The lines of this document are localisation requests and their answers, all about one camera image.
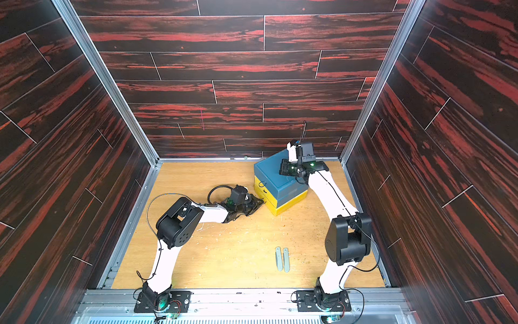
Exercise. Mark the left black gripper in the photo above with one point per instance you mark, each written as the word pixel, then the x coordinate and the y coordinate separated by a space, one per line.
pixel 254 203

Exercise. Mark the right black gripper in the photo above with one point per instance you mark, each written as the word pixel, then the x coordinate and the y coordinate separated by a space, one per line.
pixel 289 170

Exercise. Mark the teal yellow drawer cabinet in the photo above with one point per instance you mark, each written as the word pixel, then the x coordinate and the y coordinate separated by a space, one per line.
pixel 279 192

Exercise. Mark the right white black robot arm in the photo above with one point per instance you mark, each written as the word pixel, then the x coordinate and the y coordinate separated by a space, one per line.
pixel 348 239

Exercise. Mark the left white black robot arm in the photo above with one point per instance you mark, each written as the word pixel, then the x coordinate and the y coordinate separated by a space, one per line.
pixel 173 230

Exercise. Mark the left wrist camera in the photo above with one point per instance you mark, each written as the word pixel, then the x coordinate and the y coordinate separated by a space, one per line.
pixel 239 195

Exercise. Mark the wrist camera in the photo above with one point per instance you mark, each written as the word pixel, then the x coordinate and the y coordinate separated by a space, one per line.
pixel 300 151
pixel 239 195

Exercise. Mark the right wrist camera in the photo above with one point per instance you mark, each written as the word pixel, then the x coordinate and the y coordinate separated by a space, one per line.
pixel 300 151

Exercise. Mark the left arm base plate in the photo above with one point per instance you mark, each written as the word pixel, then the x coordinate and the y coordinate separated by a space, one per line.
pixel 170 301

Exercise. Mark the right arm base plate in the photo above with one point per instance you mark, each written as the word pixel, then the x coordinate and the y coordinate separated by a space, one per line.
pixel 318 301

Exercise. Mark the aluminium front rail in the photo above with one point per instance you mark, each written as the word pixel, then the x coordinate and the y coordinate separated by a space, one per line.
pixel 275 305

